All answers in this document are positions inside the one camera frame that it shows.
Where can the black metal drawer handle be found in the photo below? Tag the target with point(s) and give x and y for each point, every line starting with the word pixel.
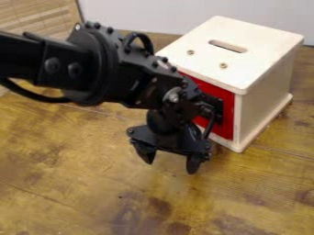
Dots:
pixel 210 113

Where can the white wooden box cabinet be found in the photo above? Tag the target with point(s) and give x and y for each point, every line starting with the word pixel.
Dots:
pixel 241 62

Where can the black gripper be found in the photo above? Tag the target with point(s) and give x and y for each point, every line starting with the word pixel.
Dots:
pixel 170 130

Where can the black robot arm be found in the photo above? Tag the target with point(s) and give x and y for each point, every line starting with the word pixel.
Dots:
pixel 98 66

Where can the red wooden drawer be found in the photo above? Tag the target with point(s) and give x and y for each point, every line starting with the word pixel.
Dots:
pixel 223 106

